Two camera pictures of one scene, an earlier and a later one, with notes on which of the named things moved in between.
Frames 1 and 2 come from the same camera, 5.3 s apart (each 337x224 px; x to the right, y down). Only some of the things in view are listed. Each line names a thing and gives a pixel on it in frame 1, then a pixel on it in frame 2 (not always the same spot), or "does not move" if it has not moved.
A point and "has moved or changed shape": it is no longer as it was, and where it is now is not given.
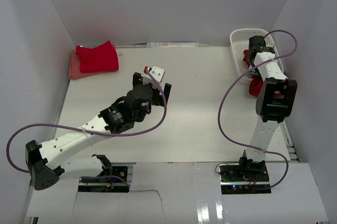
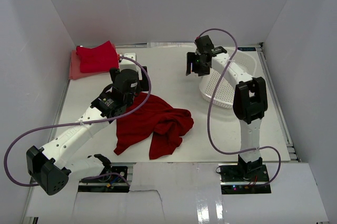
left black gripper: (166, 90) to (144, 78)
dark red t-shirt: (256, 84) has moved or changed shape
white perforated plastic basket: (239, 41) to (209, 84)
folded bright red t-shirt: (102, 58) does not move
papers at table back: (155, 44) does not move
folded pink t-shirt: (75, 72) does not move
